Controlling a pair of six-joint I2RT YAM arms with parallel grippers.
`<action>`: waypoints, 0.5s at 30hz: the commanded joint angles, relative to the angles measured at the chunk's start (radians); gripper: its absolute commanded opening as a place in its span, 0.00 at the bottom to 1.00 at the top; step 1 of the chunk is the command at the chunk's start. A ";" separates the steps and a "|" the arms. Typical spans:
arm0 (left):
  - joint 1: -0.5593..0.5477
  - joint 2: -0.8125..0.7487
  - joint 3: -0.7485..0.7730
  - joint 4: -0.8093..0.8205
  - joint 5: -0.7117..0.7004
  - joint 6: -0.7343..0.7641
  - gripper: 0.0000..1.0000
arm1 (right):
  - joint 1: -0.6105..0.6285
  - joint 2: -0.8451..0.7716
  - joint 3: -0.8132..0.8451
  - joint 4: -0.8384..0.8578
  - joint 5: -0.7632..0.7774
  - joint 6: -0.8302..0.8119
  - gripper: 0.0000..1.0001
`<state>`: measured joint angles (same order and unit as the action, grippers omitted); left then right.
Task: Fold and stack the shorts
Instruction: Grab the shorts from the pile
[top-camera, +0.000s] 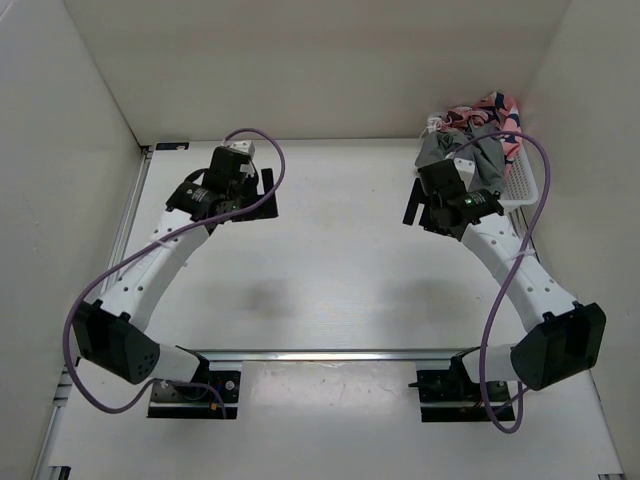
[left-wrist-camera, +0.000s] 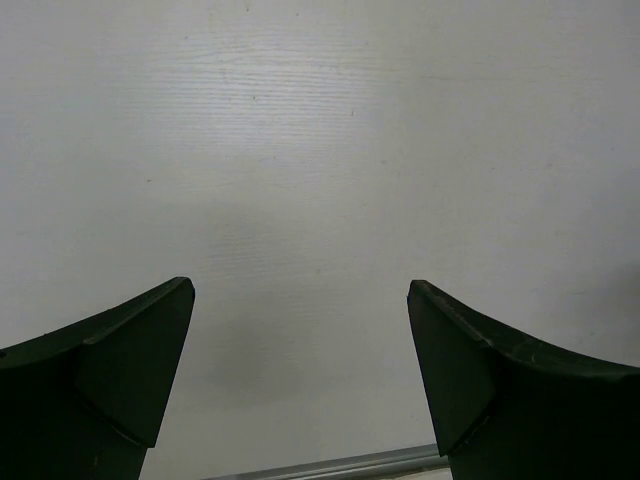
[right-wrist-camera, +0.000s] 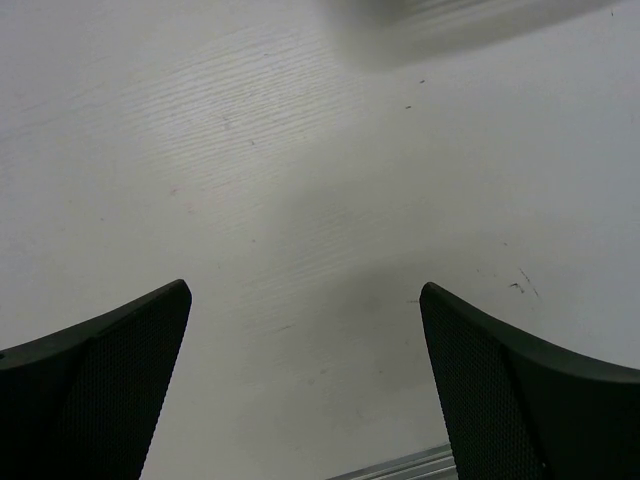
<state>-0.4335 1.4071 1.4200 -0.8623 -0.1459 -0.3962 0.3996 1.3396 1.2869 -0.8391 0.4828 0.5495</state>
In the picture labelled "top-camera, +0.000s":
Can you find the grey shorts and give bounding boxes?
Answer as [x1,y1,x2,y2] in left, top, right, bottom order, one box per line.
[415,124,506,195]

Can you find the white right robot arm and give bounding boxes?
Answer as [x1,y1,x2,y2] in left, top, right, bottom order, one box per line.
[403,159,606,400]

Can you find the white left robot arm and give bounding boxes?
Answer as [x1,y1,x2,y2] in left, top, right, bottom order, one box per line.
[73,141,278,400]

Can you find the pink patterned shorts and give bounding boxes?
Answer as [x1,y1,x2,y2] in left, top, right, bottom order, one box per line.
[443,92,522,178]

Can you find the white plastic basket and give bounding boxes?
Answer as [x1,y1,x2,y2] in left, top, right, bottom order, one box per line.
[426,113,540,211]

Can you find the black label sticker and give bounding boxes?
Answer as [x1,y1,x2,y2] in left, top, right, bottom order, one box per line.
[155,142,190,151]

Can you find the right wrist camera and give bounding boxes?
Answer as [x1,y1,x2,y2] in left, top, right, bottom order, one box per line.
[454,157,476,186]

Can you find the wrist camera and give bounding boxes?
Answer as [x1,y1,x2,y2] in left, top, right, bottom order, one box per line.
[221,140,255,158]
[454,157,476,186]

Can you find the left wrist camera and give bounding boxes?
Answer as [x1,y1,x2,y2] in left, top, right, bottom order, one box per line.
[221,140,255,158]

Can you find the aluminium front rail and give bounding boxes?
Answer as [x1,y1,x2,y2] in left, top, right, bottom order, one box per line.
[196,349,461,363]

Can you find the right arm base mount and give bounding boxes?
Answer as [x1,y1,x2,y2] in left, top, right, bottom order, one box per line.
[408,355,490,423]

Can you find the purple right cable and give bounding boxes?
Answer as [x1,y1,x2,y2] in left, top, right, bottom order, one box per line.
[446,132,551,435]

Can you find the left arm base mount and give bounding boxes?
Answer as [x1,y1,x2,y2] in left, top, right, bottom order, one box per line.
[147,361,242,420]

